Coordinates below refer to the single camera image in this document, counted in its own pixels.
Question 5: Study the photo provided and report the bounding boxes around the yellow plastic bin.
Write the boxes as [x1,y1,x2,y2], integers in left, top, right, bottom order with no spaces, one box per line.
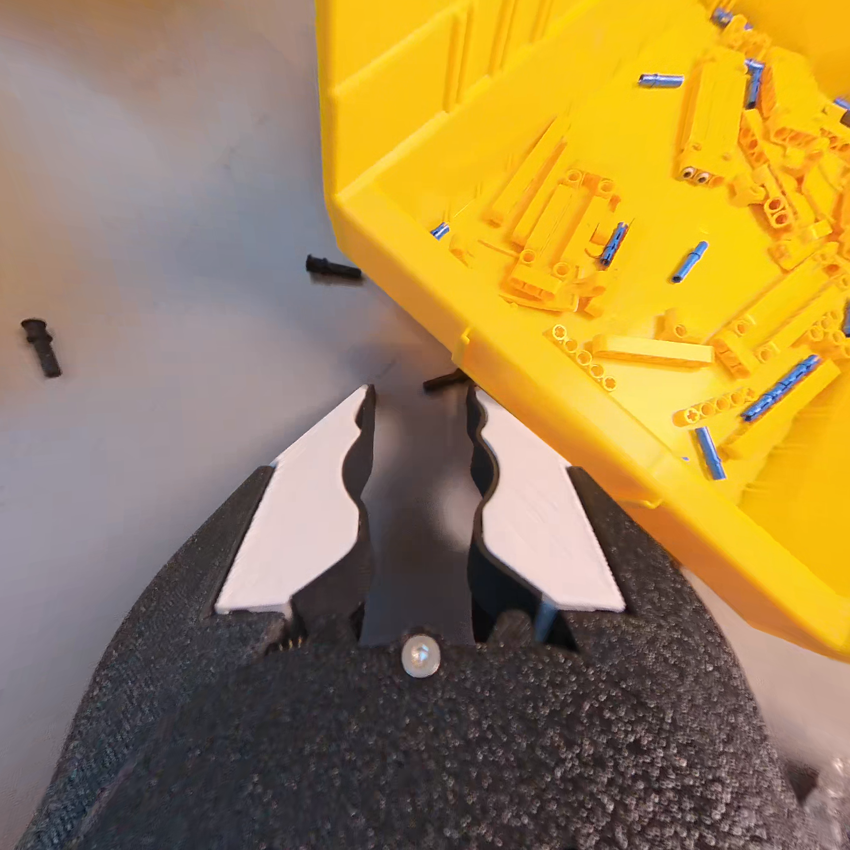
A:
[312,0,850,665]

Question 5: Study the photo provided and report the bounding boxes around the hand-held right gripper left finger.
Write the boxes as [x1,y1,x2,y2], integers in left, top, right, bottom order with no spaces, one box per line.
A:
[214,385,376,641]

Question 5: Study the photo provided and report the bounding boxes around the black connector pin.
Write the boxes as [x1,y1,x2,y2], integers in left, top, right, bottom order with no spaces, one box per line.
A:
[20,317,62,379]
[305,255,364,281]

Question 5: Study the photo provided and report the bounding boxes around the grey desk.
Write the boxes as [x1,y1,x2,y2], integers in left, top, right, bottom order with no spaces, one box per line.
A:
[0,0,850,850]

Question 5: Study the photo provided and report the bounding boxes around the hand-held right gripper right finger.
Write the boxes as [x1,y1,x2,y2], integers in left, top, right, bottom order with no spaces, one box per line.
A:
[466,386,626,641]

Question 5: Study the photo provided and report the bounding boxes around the pile of yellow blue parts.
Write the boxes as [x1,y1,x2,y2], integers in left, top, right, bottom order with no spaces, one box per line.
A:
[428,0,850,482]

